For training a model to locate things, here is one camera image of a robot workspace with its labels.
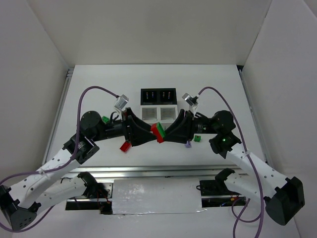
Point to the aluminium rail frame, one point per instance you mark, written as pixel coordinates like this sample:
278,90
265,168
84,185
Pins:
219,87

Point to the red rectangular lego brick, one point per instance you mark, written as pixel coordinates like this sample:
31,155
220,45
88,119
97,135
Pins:
125,147

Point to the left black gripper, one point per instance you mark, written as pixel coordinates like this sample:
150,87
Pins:
127,129

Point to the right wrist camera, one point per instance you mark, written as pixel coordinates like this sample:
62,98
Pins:
192,101

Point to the red lego plate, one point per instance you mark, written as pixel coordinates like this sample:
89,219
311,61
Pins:
155,132

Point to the green lego on orange plate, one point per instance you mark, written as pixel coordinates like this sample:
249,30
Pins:
105,119

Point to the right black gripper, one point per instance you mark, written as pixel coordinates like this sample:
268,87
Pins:
189,127

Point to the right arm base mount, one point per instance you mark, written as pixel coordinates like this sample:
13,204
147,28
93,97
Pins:
215,194

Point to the black container pair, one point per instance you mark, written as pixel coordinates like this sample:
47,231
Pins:
158,96

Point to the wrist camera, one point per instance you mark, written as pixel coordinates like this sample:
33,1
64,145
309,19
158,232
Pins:
121,102
192,101

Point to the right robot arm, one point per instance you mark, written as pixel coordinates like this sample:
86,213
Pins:
283,197

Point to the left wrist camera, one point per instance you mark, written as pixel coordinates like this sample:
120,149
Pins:
121,102

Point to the purple hollow lego brick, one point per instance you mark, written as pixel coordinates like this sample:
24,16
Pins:
188,144

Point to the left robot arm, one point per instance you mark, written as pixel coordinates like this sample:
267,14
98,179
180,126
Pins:
22,202

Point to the small green lego brick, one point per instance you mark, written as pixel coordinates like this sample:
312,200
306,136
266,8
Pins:
197,138

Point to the white container pair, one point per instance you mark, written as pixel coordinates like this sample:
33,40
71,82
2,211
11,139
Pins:
164,114

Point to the white foam cover panel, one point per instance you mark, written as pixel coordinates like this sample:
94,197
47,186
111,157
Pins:
156,196

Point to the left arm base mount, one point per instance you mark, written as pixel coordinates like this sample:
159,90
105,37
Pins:
99,192

